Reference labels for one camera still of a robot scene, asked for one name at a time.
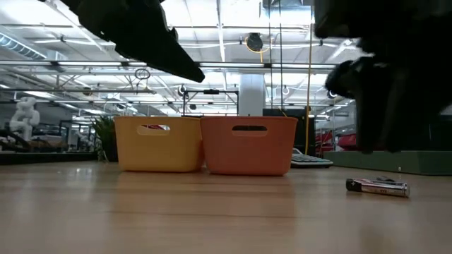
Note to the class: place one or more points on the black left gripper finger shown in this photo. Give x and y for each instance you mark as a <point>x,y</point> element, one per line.
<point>166,58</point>

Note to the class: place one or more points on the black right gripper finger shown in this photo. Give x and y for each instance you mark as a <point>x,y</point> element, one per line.
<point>369,123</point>
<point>413,127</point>

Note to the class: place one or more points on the Energizer Max AA battery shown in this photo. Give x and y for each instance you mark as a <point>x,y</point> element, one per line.
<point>381,187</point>

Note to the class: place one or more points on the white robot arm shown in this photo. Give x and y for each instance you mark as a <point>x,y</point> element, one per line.
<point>24,116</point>

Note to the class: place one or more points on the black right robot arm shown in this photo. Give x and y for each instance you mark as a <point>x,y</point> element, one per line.
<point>381,17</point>

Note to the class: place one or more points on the red storage bins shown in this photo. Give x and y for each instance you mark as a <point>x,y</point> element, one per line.
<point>344,141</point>

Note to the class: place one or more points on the small black ceiling reel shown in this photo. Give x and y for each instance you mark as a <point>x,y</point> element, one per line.
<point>182,90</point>
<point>331,94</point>

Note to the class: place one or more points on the green low platform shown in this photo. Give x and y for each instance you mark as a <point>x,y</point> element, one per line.
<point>406,163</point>

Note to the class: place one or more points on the computer keyboard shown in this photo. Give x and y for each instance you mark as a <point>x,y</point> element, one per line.
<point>310,160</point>

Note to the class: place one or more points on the white building column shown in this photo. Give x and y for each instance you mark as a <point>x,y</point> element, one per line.
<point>251,95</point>

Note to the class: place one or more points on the yellow plastic bin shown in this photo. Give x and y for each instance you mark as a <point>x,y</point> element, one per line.
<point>159,151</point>

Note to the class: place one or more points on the green potted plant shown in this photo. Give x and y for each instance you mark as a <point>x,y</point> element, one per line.
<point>106,134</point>

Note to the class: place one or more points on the orange plastic bin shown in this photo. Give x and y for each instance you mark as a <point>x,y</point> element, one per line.
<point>249,155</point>

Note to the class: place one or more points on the black metal frame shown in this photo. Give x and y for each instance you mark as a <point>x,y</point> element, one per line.
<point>211,92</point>

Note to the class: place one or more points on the long ceiling light rail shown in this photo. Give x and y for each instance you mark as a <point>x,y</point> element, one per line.
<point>247,65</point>

